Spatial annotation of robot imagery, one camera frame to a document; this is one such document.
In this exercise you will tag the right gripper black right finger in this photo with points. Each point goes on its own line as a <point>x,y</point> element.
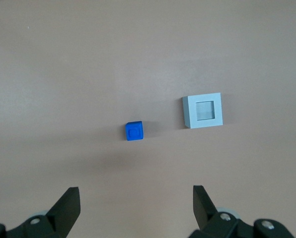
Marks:
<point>203,210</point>

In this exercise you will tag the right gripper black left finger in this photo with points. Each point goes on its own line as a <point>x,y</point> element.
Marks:
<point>61,215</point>

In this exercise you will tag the blue cube part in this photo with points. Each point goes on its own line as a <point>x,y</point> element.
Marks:
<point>134,132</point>

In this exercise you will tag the gray square base block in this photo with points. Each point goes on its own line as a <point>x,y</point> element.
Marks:
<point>190,112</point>

